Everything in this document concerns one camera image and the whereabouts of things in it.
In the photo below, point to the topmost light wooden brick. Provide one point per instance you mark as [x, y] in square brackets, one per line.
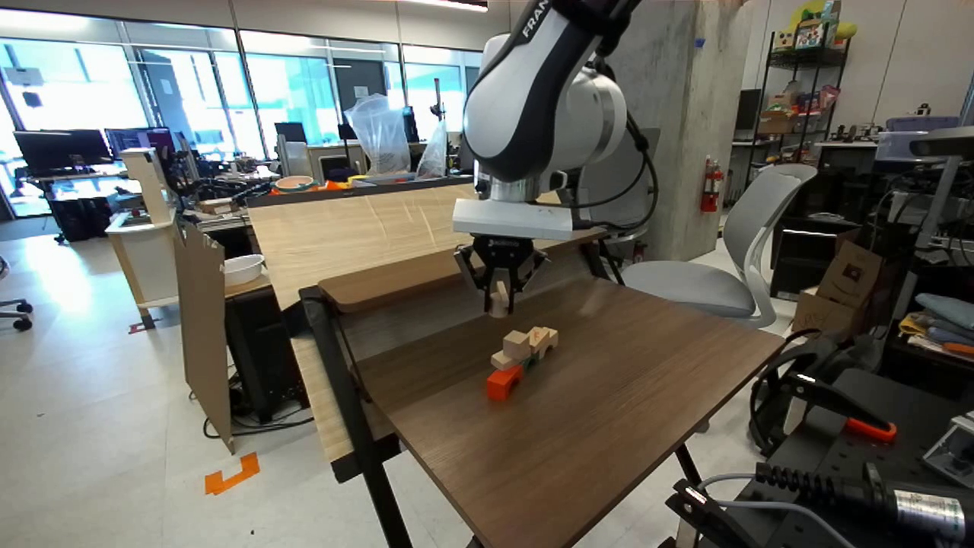
[500, 299]

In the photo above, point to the pale pink wooden block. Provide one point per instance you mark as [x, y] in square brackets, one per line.
[519, 349]

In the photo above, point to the dark wood desk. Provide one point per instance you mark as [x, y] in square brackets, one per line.
[401, 349]

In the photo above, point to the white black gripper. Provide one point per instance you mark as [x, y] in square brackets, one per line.
[505, 232]

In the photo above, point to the light wooden arch block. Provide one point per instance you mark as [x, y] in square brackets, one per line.
[544, 338]

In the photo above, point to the black perforated workbench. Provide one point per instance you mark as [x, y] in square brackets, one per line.
[836, 484]

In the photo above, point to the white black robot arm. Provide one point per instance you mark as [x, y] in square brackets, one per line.
[544, 104]

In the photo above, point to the orange wooden block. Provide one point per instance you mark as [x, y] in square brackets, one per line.
[500, 385]

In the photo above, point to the red fire extinguisher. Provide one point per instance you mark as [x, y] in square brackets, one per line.
[712, 190]

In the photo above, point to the cardboard box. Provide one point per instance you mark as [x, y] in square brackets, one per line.
[846, 294]

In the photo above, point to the black computer monitor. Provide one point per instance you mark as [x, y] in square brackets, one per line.
[54, 155]

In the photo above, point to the orange-tipped black clamp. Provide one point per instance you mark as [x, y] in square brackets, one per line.
[771, 400]

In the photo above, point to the plywood panel board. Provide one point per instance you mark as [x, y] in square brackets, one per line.
[203, 318]

